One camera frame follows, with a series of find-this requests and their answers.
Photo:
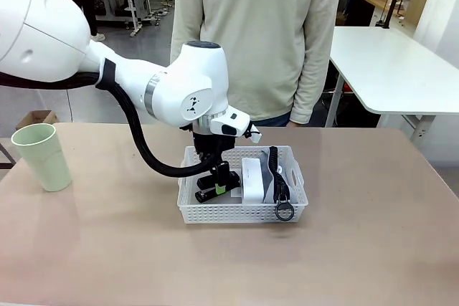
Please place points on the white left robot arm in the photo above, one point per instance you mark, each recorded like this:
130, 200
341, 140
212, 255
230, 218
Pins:
179, 84

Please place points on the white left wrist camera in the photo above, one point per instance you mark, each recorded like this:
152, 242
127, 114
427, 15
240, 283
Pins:
255, 135

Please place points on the open cardboard box on floor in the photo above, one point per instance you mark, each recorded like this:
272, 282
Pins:
36, 118

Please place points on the wooden top table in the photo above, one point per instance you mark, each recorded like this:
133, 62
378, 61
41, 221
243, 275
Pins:
380, 3

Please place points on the blue jeans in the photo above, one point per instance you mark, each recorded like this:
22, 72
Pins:
272, 120

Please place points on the black stapler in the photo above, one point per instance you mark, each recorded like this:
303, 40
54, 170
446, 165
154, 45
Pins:
205, 196

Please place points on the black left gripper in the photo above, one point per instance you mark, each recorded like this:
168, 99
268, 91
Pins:
215, 144

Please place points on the large white table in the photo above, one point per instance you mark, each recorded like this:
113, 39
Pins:
391, 66

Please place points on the pale green plastic cup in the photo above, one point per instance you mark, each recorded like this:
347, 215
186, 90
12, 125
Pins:
43, 166

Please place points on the white rectangular box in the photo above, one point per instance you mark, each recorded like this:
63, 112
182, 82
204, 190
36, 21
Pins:
252, 181

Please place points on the person left forearm cream sleeve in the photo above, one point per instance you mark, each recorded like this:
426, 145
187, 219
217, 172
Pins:
312, 94

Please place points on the person torso in cream sweater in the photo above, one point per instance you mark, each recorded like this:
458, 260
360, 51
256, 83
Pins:
265, 33

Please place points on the white perforated plastic basket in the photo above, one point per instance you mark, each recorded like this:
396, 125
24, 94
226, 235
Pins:
215, 210

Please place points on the white sneaker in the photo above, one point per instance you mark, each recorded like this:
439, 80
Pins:
98, 37

